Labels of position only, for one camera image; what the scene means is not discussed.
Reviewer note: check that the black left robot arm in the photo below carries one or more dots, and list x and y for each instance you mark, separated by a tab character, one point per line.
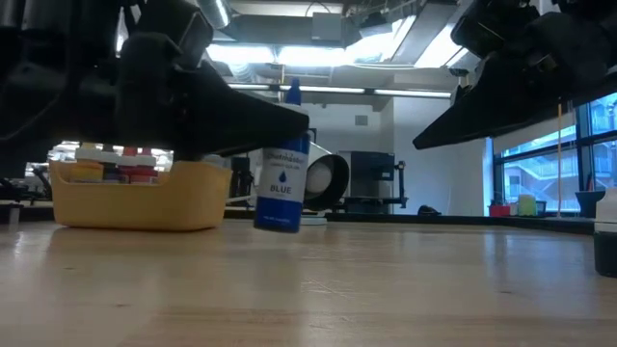
48	96

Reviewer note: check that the red box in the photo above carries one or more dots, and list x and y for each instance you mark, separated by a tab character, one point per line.
499	211

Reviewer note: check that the white spotlight lamp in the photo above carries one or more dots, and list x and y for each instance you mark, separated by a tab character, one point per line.
328	178

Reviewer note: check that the black lump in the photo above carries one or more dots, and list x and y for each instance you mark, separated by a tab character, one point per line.
428	211

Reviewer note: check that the blue food colouring bottle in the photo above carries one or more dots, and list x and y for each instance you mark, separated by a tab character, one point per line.
282	193

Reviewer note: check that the purple food colouring bottle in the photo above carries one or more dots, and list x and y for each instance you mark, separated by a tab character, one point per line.
111	159

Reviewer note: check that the yellow plastic bin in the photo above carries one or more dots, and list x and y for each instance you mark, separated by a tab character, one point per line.
144	202

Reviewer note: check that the green container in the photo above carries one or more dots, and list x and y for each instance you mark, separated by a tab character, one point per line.
528	206

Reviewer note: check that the small white-capped dropper bottle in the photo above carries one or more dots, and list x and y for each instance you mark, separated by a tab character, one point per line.
607	250

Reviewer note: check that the ceiling light strip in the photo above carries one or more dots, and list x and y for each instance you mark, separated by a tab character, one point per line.
328	89

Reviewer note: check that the black aluminium rig frame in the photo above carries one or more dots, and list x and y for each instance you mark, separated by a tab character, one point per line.
434	221

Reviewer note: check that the pink-capped red colouring bottle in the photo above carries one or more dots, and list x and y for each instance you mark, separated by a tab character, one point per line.
147	161

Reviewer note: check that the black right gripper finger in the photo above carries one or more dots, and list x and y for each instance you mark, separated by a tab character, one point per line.
506	106

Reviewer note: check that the grey ceiling box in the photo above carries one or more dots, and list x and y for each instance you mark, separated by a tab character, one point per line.
327	26

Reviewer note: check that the orange-capped red colouring bottle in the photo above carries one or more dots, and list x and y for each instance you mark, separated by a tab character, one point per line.
127	174

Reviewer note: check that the black cabinet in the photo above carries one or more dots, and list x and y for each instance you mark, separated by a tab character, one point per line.
373	178

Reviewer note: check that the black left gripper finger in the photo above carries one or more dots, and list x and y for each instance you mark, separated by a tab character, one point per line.
231	120

